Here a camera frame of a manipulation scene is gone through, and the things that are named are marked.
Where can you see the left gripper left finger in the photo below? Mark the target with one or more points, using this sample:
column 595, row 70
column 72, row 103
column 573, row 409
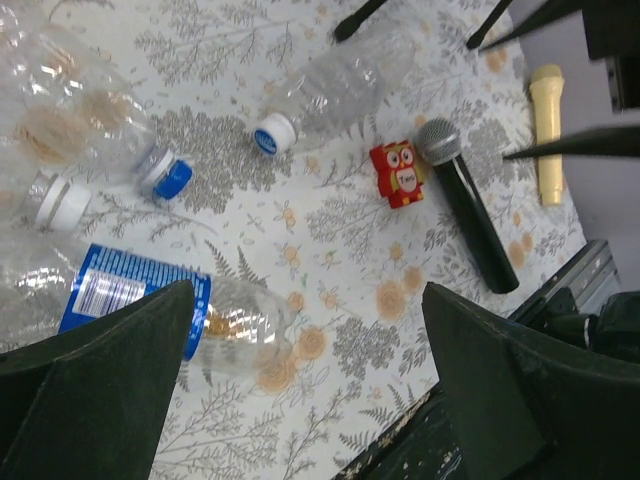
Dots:
column 91, row 403

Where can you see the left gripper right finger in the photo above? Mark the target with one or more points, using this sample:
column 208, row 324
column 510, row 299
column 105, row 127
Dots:
column 524, row 405

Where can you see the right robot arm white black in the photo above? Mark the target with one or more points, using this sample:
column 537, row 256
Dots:
column 614, row 332

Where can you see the blue label crushed water bottle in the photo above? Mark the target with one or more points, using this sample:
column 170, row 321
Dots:
column 53, row 284

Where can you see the clear bottle white cap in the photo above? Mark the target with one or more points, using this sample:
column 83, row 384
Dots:
column 41, row 200

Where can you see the clear bottle blue cap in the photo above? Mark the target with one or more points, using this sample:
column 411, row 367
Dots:
column 65, row 106

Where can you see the clear crushed plastic bottle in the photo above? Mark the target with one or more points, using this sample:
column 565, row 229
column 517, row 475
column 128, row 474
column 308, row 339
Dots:
column 335, row 90

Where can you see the black front base bar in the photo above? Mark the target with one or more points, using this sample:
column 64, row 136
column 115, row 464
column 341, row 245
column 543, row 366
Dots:
column 419, row 445

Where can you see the red owl wooden block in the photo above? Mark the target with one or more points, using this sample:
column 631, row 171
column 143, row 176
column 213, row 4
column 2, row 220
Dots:
column 399, row 176

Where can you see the black silver microphone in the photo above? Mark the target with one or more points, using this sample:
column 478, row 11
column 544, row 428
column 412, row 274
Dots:
column 438, row 142

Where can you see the floral patterned table mat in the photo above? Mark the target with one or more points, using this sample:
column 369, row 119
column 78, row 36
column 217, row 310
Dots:
column 310, row 226

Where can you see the beige cone object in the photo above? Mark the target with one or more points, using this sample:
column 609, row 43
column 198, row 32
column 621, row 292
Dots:
column 546, row 90

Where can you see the black perforated music stand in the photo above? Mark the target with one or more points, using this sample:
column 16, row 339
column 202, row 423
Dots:
column 599, row 42

